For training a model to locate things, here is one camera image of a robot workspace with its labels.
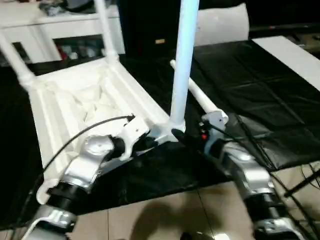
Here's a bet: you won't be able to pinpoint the white plastic table top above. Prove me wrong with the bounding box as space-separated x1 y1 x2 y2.
21 56 187 205

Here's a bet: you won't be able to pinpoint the dark round helmet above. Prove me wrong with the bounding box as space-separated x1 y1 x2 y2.
62 0 97 12

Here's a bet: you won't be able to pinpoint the black clutter pile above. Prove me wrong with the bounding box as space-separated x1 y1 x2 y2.
39 2 63 16

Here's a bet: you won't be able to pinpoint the black flat monitor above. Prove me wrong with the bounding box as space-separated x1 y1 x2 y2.
249 23 320 32

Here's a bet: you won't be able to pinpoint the white side table board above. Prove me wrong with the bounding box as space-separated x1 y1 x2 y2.
252 36 320 87

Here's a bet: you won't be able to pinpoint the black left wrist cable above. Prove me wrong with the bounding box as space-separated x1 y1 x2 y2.
12 113 136 236

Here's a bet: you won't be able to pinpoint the white plastic chair shell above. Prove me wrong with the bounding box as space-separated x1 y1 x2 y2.
194 3 250 47

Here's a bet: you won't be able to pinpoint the white cabinet with glass doors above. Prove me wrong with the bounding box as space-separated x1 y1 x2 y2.
0 0 126 66

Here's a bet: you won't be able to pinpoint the tangled floor cables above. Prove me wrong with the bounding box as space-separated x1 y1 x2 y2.
299 162 320 240

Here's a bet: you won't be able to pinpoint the black stand leg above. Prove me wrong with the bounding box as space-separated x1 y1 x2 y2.
283 172 320 198

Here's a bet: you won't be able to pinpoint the white plastic table leg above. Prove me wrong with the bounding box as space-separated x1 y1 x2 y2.
0 32 38 87
168 0 201 137
169 59 223 115
94 0 120 63

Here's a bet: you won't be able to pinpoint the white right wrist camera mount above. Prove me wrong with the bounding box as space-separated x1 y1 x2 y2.
201 111 230 156

